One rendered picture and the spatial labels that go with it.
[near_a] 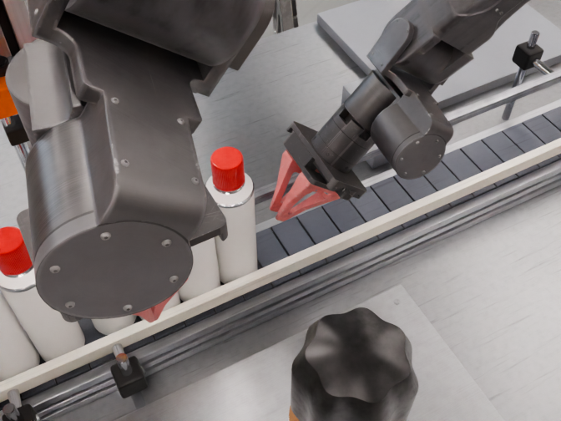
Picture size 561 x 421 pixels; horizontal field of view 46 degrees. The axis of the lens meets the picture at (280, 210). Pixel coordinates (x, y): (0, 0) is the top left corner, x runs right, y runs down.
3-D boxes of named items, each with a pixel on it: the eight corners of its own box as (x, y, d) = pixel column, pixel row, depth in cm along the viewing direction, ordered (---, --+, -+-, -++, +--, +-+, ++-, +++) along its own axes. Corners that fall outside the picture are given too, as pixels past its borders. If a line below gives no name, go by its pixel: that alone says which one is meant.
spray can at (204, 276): (194, 317, 78) (173, 207, 62) (169, 288, 81) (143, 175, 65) (229, 293, 80) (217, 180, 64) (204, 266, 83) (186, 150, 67)
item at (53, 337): (47, 375, 74) (-18, 271, 58) (34, 337, 76) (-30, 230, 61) (92, 355, 75) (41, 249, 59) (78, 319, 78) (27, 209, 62)
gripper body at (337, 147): (325, 192, 72) (371, 142, 69) (281, 131, 77) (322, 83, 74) (357, 203, 76) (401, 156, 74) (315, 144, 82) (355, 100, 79)
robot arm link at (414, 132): (449, 41, 73) (398, 11, 68) (509, 99, 65) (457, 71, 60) (383, 125, 78) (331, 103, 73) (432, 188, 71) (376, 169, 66)
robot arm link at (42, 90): (123, -3, 30) (-6, 20, 29) (151, 91, 26) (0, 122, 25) (149, 113, 35) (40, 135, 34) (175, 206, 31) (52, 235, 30)
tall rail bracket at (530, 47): (522, 144, 103) (556, 58, 90) (492, 115, 107) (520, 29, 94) (538, 137, 104) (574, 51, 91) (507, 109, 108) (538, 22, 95)
